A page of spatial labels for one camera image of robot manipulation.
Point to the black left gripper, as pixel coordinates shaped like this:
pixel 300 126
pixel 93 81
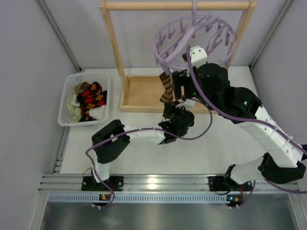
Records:
pixel 170 109

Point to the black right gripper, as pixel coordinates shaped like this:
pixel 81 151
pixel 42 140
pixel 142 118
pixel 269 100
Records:
pixel 179 84

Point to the purple round clip hanger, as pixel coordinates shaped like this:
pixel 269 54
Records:
pixel 200 31

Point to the red black argyle sock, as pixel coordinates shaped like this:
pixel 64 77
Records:
pixel 92 90

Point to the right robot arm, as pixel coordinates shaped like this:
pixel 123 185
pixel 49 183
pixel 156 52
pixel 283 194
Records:
pixel 282 160

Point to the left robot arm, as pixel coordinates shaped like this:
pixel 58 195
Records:
pixel 110 141

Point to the wooden hanger rack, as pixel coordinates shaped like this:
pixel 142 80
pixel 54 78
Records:
pixel 141 94

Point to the white plastic basket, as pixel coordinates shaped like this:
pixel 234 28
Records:
pixel 72 80

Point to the pale green sock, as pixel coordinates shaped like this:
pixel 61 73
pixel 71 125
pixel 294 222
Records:
pixel 75 114

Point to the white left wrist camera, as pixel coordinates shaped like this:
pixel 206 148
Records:
pixel 188 104

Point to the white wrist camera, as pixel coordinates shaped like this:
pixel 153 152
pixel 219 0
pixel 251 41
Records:
pixel 198 56
pixel 188 104

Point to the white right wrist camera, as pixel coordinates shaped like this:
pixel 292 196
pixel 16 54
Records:
pixel 198 56

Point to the aluminium mounting rail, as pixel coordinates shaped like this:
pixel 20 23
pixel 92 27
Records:
pixel 131 183

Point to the white slotted cable duct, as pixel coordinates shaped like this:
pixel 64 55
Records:
pixel 144 198

